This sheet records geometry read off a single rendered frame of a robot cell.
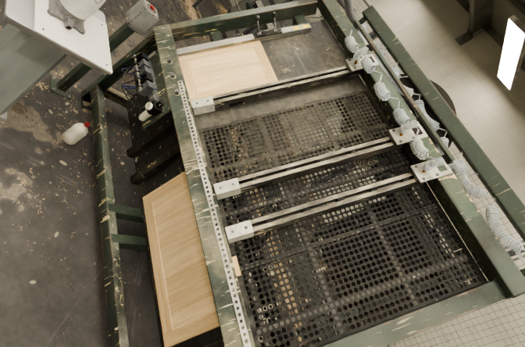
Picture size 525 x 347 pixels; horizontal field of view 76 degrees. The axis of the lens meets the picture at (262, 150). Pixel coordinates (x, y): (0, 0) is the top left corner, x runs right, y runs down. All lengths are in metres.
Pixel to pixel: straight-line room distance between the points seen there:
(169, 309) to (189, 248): 0.34
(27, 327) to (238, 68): 1.75
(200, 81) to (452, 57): 5.86
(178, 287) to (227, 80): 1.26
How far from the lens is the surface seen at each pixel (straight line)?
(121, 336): 2.05
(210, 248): 1.63
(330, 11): 2.61
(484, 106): 6.93
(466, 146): 2.47
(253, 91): 2.06
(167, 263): 2.11
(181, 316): 2.03
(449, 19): 7.85
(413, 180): 1.90
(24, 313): 2.03
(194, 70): 2.26
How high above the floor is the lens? 1.74
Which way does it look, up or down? 18 degrees down
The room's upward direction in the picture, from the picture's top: 59 degrees clockwise
